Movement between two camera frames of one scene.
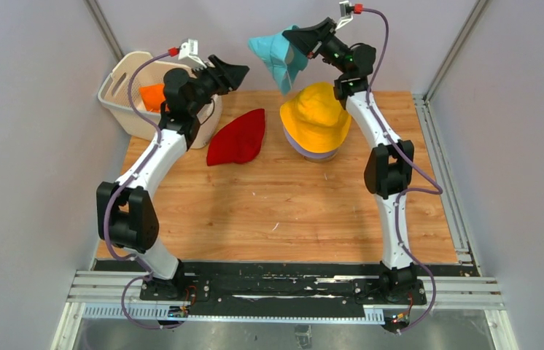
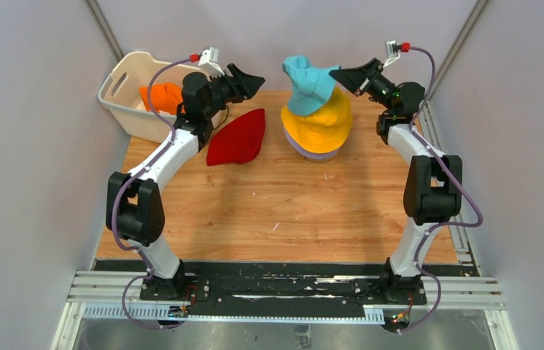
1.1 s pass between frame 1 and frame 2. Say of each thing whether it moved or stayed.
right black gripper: moved
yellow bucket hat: stayed
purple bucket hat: stayed
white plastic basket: stayed
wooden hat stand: stayed
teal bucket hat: moved
